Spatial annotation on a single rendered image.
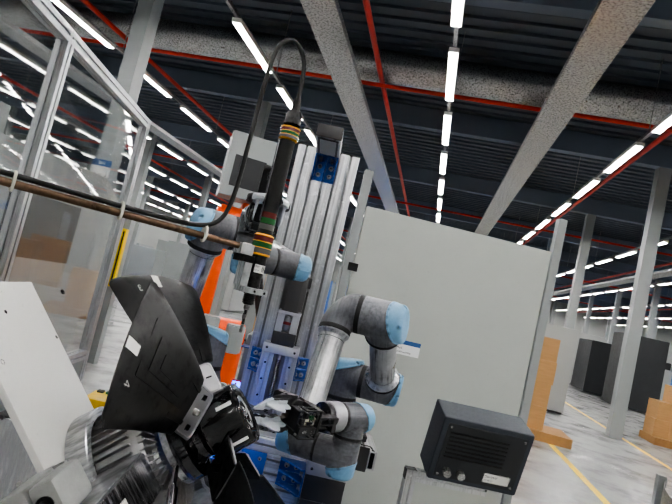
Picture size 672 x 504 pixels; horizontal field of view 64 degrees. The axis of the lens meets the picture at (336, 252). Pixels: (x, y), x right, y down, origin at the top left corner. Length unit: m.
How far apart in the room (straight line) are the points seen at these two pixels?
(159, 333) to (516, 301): 2.57
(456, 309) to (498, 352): 0.34
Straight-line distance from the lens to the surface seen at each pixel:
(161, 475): 1.03
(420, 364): 3.06
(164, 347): 0.87
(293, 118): 1.18
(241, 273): 1.12
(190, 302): 1.22
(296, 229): 2.09
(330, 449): 1.45
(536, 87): 9.69
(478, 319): 3.13
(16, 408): 1.00
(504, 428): 1.61
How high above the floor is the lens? 1.48
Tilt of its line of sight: 4 degrees up
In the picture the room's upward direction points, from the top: 13 degrees clockwise
